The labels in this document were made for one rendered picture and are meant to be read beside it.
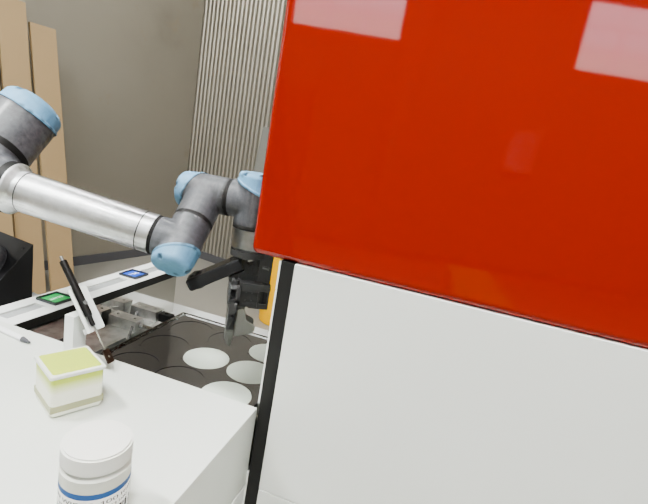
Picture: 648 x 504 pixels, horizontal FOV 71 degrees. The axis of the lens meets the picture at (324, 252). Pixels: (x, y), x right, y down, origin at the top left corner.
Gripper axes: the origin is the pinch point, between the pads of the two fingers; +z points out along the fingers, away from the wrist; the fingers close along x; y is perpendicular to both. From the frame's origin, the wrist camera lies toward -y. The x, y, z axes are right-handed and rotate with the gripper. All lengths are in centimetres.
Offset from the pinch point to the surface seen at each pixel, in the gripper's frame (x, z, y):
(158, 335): 15.2, 7.3, -14.9
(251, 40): 388, -131, 12
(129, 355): 4.6, 7.4, -19.4
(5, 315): 8.1, 1.7, -44.2
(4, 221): 252, 42, -141
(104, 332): 19.2, 9.3, -27.5
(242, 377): -2.6, 7.3, 4.3
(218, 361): 3.9, 7.3, -0.8
